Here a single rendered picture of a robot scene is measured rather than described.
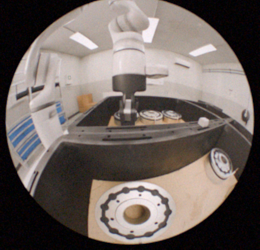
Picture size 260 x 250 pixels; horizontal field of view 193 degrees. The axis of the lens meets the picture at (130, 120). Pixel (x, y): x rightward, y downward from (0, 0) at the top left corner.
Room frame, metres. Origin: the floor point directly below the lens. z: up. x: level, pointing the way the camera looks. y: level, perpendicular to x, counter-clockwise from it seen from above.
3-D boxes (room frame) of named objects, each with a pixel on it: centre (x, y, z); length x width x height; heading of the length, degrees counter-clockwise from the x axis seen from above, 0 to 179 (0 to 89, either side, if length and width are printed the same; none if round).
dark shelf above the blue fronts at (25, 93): (0.75, 1.96, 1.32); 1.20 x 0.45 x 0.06; 175
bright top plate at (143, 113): (0.29, -0.09, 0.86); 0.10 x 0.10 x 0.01
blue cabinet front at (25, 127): (0.08, 1.79, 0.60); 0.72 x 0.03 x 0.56; 175
